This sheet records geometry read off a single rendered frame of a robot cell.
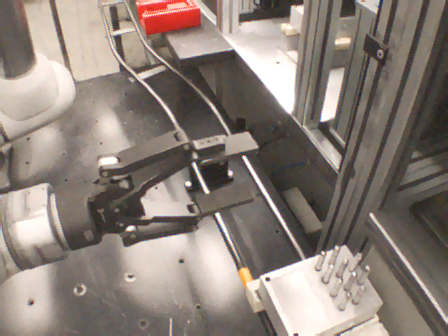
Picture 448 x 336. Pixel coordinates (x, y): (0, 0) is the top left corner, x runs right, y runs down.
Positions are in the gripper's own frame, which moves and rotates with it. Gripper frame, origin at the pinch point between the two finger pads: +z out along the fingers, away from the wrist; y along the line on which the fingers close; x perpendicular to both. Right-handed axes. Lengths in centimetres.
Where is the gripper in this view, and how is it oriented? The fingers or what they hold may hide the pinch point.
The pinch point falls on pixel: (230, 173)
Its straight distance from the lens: 46.0
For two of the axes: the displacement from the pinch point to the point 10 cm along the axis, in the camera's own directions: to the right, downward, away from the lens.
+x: -3.5, -6.7, 6.5
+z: 9.3, -2.5, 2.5
